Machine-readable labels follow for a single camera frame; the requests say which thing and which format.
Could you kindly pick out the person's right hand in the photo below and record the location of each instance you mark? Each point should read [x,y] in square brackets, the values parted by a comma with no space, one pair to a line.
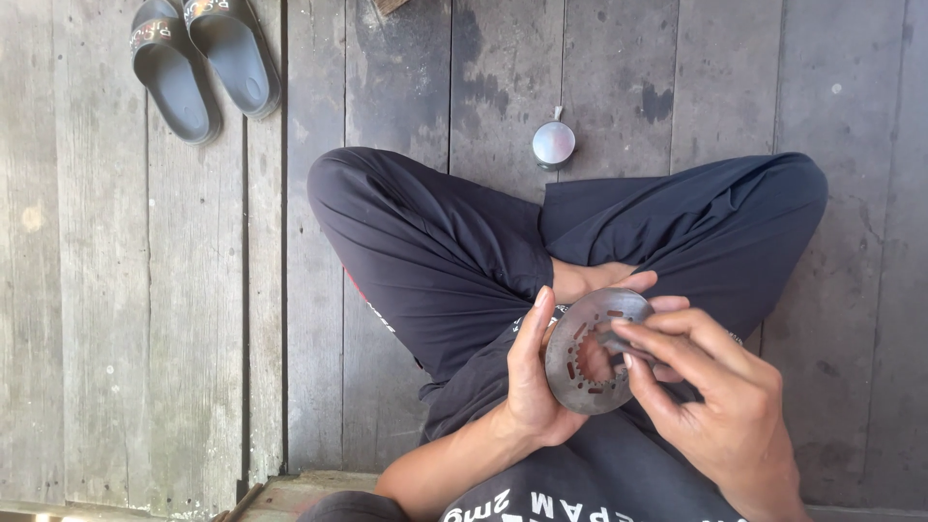
[725,413]

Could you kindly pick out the person's left hand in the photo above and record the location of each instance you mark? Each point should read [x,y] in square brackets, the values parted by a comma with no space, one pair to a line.
[528,384]

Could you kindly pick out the round metal clutch plate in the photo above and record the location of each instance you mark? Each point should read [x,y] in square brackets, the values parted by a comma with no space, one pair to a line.
[562,377]

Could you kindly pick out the small gray metal piece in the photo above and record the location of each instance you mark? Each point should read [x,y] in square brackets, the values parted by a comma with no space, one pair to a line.
[616,344]

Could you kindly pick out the person's dark printed shirt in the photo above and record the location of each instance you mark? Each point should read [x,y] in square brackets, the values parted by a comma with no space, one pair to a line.
[609,471]

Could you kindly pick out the person's bare foot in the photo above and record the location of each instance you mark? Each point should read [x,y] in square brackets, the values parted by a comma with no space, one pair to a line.
[587,279]

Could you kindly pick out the person's dark trousers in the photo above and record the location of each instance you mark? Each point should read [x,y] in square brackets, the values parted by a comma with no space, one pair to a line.
[435,254]

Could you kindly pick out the silver metal cup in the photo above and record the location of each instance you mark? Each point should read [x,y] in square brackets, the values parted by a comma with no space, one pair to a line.
[553,143]

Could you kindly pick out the wooden step plank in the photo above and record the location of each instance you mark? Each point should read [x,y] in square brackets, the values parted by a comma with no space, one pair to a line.
[312,497]

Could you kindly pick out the brown wood piece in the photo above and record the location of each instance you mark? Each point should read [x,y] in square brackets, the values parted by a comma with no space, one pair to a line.
[390,5]

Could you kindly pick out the gray slide sandal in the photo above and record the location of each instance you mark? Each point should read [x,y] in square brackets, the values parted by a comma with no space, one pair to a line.
[174,80]
[236,54]

